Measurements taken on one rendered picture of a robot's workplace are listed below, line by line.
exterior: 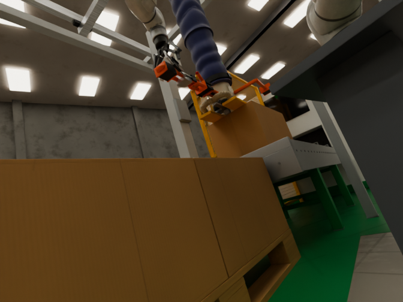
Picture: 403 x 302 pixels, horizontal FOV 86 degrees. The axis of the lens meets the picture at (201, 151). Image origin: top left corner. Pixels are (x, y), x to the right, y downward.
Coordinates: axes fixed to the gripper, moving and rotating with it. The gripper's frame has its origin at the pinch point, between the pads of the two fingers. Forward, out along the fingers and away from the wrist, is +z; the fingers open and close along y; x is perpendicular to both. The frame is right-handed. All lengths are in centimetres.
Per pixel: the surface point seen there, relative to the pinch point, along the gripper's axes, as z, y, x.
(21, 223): 66, -11, 68
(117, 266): 78, -12, 53
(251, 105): 17, -17, -55
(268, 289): 106, -14, -1
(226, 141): 31, 10, -57
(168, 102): -70, 102, -121
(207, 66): -20.7, -1.6, -43.6
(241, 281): 97, -14, 14
